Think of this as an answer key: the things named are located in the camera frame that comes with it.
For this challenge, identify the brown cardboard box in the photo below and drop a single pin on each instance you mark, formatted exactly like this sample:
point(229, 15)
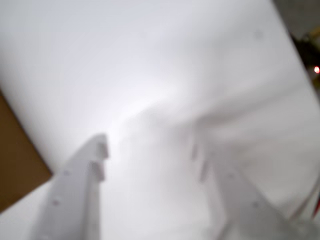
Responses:
point(17, 160)

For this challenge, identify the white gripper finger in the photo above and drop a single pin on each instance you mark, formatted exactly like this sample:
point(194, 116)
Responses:
point(75, 195)
point(245, 215)

